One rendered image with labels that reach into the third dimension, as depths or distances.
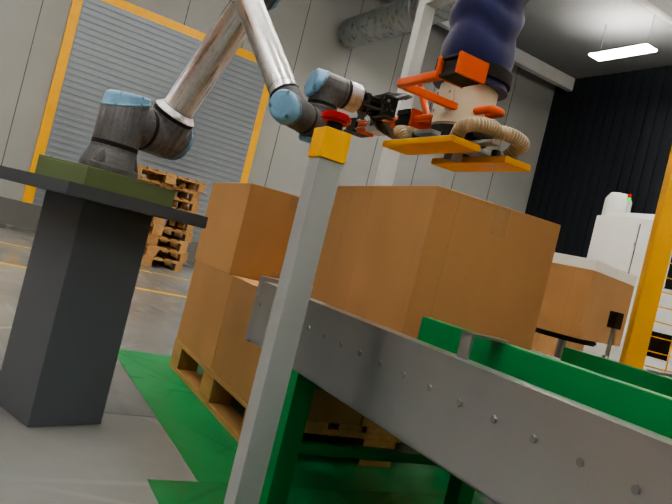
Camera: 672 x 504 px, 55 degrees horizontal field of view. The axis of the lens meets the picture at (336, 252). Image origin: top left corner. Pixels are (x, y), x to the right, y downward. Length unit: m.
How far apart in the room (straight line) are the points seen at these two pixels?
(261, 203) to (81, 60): 9.06
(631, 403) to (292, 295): 0.73
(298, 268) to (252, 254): 1.37
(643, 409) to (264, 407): 0.79
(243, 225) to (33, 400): 1.11
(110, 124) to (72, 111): 9.33
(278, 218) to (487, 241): 1.36
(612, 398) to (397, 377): 0.44
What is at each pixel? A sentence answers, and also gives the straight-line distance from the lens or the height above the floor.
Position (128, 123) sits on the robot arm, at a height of 0.98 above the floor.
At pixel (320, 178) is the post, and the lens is 1.46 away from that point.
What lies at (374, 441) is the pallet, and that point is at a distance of 2.52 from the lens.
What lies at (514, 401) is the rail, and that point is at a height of 0.57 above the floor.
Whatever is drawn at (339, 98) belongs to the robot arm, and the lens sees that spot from 2.00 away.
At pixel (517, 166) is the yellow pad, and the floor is 1.09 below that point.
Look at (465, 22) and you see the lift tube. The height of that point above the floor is 1.45.
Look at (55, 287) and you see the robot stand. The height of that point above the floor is 0.43.
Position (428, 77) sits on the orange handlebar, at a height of 1.21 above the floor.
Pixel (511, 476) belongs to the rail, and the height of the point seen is 0.46.
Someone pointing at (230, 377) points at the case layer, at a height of 0.18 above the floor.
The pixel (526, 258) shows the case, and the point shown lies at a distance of 1.76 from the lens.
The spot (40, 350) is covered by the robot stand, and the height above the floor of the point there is 0.23.
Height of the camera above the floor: 0.72
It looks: 1 degrees up
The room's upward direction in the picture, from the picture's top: 14 degrees clockwise
